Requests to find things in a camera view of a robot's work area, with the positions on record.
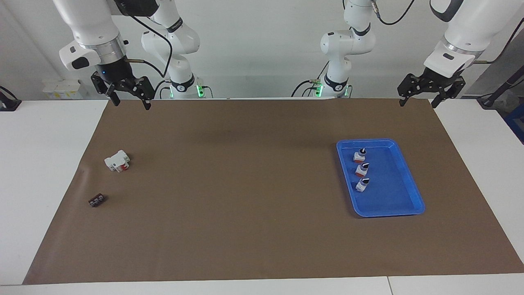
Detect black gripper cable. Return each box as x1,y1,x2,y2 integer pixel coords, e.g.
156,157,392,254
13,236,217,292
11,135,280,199
474,27,524,65
115,0,174,79

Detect brown paper table mat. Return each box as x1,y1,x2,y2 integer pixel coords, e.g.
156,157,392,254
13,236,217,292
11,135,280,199
23,98,524,285

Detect blue crate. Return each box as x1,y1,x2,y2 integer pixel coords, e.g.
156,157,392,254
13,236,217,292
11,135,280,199
504,113,524,145

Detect black left base cable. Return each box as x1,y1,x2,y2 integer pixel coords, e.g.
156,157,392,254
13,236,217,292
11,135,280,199
291,61,329,98

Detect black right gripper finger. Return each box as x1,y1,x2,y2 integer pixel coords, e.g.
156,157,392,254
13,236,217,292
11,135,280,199
91,74,120,106
133,76,155,110

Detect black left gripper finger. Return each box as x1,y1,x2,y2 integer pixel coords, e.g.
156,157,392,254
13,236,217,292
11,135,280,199
398,75,426,107
432,76,466,109

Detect black clamp with cable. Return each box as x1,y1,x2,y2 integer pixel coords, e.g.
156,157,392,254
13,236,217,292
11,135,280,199
0,85,22,112

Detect black right base cable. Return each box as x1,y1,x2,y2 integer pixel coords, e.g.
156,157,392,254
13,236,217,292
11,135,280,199
154,78,173,100

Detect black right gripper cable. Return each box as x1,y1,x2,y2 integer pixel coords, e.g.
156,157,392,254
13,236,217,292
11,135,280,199
115,0,174,79

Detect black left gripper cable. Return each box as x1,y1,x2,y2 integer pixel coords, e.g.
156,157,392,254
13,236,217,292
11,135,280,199
474,27,524,65

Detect white circuit breaker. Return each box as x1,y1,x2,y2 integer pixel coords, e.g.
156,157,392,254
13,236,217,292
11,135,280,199
104,150,132,173

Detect blue plastic tray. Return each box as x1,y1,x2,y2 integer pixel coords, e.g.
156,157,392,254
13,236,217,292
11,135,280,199
336,138,426,218

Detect black stand foot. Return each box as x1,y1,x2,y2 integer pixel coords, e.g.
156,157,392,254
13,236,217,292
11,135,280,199
478,73,524,109

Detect black base cable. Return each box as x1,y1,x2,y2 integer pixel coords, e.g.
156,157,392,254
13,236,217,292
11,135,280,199
291,61,329,98
154,78,173,100

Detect small white box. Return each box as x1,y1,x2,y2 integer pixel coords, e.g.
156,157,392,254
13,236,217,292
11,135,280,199
42,79,88,100

